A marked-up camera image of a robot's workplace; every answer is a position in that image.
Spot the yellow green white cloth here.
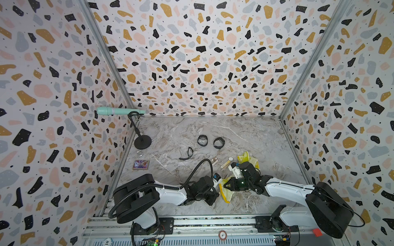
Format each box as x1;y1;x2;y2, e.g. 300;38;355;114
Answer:
218;151;260;204

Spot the black digital watch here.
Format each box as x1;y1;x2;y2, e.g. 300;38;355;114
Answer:
213;137;225;149

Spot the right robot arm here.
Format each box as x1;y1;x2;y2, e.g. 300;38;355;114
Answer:
223;175;356;239

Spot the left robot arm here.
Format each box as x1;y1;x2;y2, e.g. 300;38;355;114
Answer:
108;159;221;235

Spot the red white round sticker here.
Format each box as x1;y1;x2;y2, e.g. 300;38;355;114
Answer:
219;230;227;241

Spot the small framed picture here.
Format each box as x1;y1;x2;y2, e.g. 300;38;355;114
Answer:
132;160;150;170

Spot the black microphone stand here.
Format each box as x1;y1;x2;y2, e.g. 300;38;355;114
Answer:
128;111;152;150

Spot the red tag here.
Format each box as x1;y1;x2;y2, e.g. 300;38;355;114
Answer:
313;228;323;237

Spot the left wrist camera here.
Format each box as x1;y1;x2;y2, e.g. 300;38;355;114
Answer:
212;173;222;188

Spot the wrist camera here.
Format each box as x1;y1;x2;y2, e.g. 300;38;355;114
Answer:
228;162;255;179
212;173;222;188

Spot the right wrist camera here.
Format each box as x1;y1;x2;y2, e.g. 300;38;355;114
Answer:
228;162;255;179

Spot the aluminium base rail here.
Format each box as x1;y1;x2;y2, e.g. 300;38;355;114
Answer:
80;214;349;246

